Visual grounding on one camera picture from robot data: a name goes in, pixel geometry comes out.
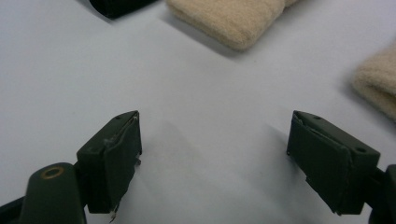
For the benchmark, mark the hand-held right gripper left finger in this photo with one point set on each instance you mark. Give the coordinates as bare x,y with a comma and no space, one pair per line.
109,161

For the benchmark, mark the black cloth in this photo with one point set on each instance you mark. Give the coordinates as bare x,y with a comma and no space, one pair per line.
118,6

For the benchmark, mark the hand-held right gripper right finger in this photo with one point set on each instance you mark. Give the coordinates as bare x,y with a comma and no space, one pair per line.
333,165

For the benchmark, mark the beige fleece cloth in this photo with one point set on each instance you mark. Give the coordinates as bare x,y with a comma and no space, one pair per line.
378,81
233,18

